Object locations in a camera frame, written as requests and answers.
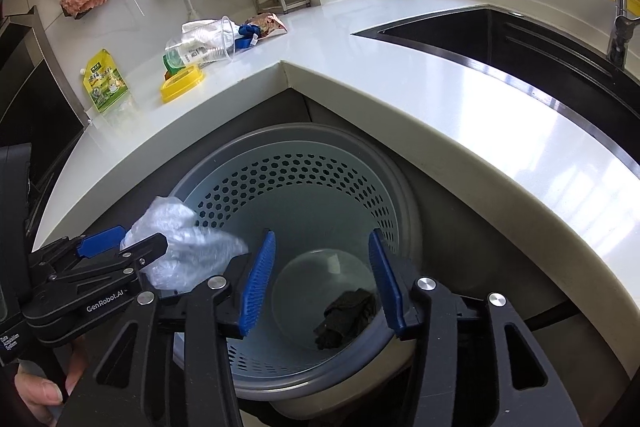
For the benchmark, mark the red printed snack wrapper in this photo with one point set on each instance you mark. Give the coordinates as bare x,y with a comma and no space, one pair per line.
267,25

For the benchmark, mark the crumpled white grid paper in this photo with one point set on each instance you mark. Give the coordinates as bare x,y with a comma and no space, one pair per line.
200,28

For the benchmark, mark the person's left hand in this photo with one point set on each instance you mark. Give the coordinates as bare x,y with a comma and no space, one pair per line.
42,394

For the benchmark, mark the dark kitchen sink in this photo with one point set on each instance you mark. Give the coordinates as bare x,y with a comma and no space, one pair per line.
525,52

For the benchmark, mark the grey perforated waste basket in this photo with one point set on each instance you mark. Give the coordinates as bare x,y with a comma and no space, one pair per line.
300,187

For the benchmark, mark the yellow seasoning pouch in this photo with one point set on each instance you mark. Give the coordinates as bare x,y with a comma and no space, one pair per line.
102,82

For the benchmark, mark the black crumpled wrapper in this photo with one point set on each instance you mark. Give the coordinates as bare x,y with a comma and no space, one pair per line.
345,317

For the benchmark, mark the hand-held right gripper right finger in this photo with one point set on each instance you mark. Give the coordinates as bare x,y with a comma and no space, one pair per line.
385,287

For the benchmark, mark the yellow plastic container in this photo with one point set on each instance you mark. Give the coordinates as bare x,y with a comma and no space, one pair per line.
182,84

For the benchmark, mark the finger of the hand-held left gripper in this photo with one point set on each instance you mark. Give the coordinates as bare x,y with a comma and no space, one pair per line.
100,241
145,249

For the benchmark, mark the clear plastic cup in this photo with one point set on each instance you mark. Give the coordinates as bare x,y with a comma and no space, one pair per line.
220,42

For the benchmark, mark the metal kitchen faucet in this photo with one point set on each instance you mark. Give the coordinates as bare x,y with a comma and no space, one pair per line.
620,27

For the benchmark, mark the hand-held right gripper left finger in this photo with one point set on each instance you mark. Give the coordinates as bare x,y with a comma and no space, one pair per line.
260,282

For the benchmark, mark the clear plastic bag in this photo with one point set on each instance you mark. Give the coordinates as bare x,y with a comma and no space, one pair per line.
175,232

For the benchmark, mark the green plastic bottle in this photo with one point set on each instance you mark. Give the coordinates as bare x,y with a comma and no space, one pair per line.
177,59

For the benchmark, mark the black built-in appliance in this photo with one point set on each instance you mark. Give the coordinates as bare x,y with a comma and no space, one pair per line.
30,97

